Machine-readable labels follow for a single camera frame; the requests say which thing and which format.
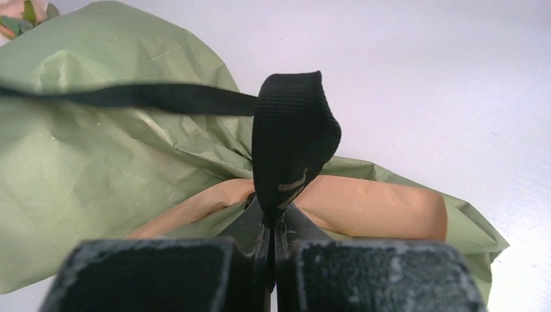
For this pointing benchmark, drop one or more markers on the orange wrapping paper sheet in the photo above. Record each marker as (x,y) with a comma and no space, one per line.
(116,124)

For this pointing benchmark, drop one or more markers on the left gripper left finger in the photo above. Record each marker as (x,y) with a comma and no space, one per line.
(228,272)

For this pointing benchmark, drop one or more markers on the peach fake flower stem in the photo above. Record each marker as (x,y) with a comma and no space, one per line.
(19,16)

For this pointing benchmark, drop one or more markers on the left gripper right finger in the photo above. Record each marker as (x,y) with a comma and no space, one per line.
(317,273)

